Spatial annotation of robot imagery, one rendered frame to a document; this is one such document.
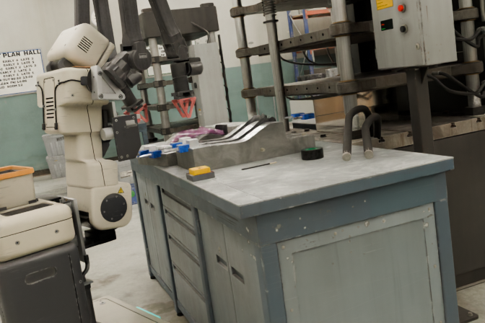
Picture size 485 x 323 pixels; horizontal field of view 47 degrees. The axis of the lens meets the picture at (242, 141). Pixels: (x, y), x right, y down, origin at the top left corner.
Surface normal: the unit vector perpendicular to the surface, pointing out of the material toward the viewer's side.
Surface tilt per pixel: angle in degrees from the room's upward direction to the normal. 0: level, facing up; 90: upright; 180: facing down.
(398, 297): 90
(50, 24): 90
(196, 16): 90
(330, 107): 90
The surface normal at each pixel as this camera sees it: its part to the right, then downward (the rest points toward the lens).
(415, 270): 0.36, 0.06
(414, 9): -0.92, 0.17
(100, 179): 0.64, 0.00
